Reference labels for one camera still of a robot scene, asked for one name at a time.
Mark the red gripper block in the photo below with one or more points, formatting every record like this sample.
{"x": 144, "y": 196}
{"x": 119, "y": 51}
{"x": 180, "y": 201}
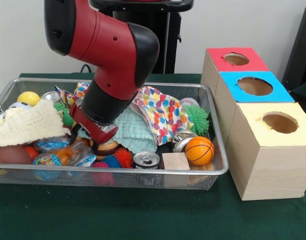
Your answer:
{"x": 97, "y": 132}

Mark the dark green table cloth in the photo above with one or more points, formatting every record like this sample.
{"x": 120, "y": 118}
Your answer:
{"x": 303, "y": 92}
{"x": 142, "y": 215}

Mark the white toy baseball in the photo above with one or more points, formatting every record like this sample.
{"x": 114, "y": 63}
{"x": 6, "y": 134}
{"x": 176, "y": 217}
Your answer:
{"x": 190, "y": 101}

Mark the clear crinkled plastic packet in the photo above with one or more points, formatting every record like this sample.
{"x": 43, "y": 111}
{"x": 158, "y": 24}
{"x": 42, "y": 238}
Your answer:
{"x": 81, "y": 156}

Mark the mint waffle cloth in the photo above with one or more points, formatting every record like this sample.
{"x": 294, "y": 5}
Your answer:
{"x": 135, "y": 132}

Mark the small soccer ball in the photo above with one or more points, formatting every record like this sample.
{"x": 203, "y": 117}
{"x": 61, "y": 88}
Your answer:
{"x": 19, "y": 105}

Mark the silver can with pull tab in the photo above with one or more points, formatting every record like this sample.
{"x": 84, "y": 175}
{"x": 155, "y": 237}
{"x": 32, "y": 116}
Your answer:
{"x": 145, "y": 160}

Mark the yellow ball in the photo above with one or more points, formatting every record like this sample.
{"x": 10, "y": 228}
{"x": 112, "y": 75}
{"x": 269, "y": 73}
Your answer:
{"x": 28, "y": 98}

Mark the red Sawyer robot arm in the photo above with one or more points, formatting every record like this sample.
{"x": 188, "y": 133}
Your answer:
{"x": 105, "y": 45}

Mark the polka-dot cloth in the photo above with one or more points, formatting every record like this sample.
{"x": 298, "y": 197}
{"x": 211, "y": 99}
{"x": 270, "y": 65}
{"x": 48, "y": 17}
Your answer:
{"x": 162, "y": 112}

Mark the cream waffle cloth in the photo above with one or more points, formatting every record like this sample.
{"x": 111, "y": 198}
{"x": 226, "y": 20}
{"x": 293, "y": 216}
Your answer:
{"x": 28, "y": 125}

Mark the wooden block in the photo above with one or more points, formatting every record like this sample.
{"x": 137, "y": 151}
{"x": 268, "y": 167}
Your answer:
{"x": 175, "y": 161}

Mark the wooden box with three holes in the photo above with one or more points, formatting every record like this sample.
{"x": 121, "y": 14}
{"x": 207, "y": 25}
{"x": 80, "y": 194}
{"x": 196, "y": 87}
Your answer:
{"x": 272, "y": 170}

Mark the silver mesh bin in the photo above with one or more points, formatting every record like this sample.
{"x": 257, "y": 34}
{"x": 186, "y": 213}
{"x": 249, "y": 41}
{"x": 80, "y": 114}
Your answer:
{"x": 217, "y": 150}

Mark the large green spiky ball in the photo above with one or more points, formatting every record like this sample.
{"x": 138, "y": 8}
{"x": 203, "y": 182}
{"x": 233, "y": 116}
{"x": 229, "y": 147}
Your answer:
{"x": 197, "y": 118}

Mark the orange toy basketball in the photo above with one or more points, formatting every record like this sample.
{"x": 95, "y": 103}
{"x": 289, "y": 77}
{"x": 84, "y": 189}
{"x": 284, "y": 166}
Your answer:
{"x": 200, "y": 151}

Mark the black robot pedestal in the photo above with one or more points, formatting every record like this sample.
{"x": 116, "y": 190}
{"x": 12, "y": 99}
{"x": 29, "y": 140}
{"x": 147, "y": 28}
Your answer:
{"x": 172, "y": 37}

